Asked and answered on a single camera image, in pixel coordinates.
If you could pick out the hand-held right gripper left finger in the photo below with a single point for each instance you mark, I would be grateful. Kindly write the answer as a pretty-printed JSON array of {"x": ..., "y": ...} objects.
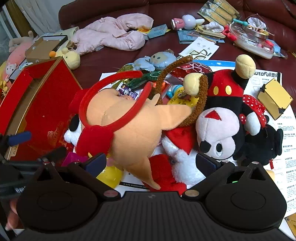
[{"x": 98, "y": 163}]

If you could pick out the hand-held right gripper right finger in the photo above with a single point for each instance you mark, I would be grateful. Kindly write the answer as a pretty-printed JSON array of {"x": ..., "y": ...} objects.
[{"x": 205, "y": 163}]

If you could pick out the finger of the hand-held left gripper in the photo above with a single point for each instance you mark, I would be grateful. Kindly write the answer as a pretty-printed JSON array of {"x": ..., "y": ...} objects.
[
  {"x": 54, "y": 154},
  {"x": 19, "y": 138}
]

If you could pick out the red gift box gold print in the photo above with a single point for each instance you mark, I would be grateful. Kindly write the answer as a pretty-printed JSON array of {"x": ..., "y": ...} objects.
[{"x": 46, "y": 104}]

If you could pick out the clear plastic container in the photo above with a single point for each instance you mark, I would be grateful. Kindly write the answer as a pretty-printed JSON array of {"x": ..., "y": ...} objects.
[{"x": 253, "y": 39}]

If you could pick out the person's left hand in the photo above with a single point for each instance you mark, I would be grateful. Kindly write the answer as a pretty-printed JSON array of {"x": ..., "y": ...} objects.
[{"x": 11, "y": 215}]

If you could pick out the yellow plastic ball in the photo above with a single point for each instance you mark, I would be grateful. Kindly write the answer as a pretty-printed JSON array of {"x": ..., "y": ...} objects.
[{"x": 109, "y": 175}]

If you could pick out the white and red plush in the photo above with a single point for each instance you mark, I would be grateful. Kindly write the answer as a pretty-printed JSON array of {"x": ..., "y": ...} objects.
[{"x": 182, "y": 162}]

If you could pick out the panda plush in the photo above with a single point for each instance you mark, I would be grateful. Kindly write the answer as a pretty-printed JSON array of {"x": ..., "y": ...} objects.
[{"x": 74, "y": 132}]

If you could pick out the mouse plush red pants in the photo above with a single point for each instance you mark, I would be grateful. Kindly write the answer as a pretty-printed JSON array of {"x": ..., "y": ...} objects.
[{"x": 219, "y": 129}]

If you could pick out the tan plush toy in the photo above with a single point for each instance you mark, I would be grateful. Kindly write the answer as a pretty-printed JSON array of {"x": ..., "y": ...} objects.
[{"x": 129, "y": 125}]

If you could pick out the brown fuzzy headband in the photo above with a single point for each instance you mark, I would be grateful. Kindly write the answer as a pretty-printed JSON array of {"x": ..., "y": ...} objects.
[{"x": 203, "y": 102}]

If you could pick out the yellow toy bottle blue cap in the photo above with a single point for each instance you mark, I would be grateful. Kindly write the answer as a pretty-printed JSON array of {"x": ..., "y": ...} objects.
[{"x": 180, "y": 96}]

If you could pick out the purple snack packet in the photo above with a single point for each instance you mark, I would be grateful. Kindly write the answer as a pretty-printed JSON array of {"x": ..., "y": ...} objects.
[{"x": 128, "y": 91}]

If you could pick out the red headband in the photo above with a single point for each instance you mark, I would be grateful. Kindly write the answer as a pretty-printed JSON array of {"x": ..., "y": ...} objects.
[{"x": 111, "y": 81}]

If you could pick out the pink plush toy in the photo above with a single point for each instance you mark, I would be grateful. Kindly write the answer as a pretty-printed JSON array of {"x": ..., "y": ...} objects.
[{"x": 17, "y": 54}]

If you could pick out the white instruction sheet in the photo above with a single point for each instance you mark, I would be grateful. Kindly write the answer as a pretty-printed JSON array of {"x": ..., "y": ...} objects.
[{"x": 286, "y": 143}]

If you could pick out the brown cardboard box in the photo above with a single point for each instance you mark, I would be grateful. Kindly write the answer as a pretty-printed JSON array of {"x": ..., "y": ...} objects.
[{"x": 38, "y": 52}]

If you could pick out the yellow chick plush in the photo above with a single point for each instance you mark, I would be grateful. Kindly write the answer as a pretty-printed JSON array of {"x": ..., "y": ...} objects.
[{"x": 70, "y": 59}]

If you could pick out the green foil balloon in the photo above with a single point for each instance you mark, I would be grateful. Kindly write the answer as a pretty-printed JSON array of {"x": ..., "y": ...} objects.
[{"x": 143, "y": 80}]

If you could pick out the yellow and black cardboard box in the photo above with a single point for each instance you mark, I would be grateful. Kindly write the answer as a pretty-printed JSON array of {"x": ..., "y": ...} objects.
[{"x": 274, "y": 97}]

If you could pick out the beige plush toy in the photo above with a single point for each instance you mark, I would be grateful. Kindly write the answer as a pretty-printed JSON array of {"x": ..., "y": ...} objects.
[{"x": 18, "y": 41}]

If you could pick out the white booklet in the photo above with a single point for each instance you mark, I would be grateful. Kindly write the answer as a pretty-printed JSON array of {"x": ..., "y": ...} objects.
[{"x": 201, "y": 49}]

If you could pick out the blue plush toy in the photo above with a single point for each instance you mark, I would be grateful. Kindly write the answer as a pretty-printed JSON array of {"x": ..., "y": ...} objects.
[{"x": 157, "y": 60}]

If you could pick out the white curtain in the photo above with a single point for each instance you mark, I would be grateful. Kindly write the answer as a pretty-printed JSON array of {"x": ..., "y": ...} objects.
[{"x": 30, "y": 11}]

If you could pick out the blue booklet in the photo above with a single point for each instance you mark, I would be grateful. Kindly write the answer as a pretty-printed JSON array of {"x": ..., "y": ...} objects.
[{"x": 185, "y": 37}]

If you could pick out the pink padded jacket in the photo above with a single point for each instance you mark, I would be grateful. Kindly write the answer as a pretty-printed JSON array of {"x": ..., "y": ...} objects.
[{"x": 111, "y": 34}]

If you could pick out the white crumpled cloth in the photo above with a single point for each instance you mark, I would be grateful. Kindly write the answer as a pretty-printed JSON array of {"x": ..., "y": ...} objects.
[{"x": 214, "y": 26}]

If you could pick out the light blue small box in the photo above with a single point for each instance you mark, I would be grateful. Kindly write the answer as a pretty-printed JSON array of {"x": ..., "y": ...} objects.
[{"x": 157, "y": 31}]

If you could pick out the white rabbit toy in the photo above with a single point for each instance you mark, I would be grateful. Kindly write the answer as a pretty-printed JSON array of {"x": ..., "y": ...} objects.
[{"x": 187, "y": 22}]

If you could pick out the corn printed book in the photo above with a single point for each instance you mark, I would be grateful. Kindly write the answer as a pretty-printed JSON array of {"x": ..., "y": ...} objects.
[{"x": 218, "y": 10}]

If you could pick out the dark red leather sofa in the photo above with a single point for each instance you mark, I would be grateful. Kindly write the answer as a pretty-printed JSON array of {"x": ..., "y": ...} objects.
[{"x": 161, "y": 9}]

